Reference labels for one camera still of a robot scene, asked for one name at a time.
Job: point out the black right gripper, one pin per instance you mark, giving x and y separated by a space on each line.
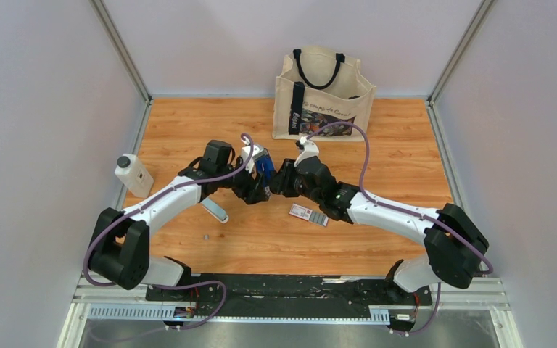
281 182

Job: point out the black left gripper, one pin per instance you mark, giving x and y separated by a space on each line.
252 191

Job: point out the blue black stapler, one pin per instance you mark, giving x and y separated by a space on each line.
264 166

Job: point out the red white staple box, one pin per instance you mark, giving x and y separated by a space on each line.
300 212

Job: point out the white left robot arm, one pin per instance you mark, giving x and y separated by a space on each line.
119 251

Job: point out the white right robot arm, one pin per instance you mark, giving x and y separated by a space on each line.
454 245

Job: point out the light blue white tube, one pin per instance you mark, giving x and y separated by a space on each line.
215 210

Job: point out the beige canvas tote bag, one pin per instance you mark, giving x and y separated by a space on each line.
320 90

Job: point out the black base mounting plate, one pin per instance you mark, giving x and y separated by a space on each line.
289 296

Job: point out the white bottle black cap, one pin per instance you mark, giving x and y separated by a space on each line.
134 176

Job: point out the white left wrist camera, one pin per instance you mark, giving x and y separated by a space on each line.
249 154

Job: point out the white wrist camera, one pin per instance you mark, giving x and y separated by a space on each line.
307 148
249 154

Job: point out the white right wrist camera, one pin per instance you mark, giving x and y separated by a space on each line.
307 148

